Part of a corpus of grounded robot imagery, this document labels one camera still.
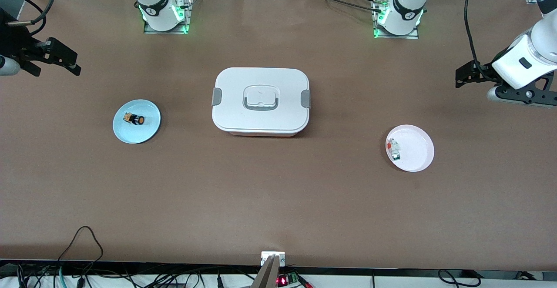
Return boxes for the black coiled cable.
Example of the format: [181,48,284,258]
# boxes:
[437,269,481,288]

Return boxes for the circuit board with red light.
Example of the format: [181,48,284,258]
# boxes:
[277,271,313,288]

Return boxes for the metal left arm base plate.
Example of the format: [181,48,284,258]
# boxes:
[372,0,419,40]

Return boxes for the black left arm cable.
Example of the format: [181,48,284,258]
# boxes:
[464,0,494,80]

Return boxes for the light blue round plate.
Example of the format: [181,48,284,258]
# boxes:
[112,99,161,144]

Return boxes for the pink round plate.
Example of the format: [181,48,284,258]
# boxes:
[385,124,435,173]

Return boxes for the black cable to arm base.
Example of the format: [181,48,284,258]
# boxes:
[306,0,384,13]

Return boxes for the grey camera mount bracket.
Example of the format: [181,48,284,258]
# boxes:
[252,251,286,288]

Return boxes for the white lunch box grey clips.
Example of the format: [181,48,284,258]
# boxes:
[211,67,311,137]

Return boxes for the thin black looped table cable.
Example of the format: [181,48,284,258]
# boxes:
[57,226,104,276]

